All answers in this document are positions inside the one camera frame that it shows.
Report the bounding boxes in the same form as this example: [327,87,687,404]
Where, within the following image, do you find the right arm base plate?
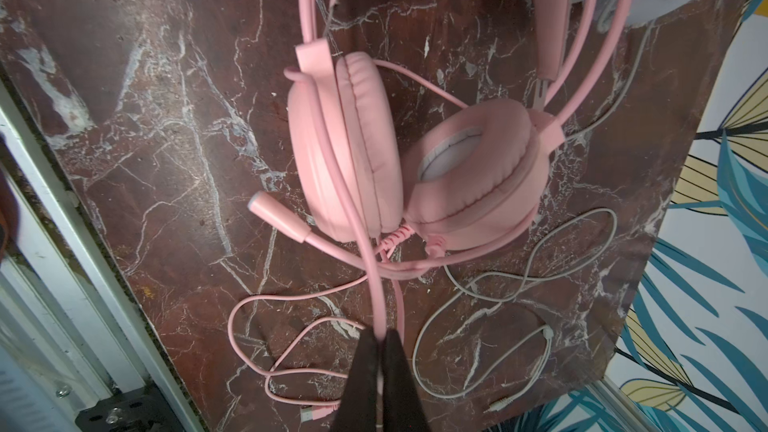
[75,385,184,432]

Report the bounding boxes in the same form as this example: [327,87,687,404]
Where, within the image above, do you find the aluminium front rail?
[1,89,203,431]

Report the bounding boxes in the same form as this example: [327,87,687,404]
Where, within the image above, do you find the pink headphones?
[249,0,632,279]

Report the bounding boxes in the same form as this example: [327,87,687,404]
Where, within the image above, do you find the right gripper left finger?
[330,329,379,432]

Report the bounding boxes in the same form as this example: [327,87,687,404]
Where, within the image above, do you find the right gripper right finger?
[381,329,430,432]

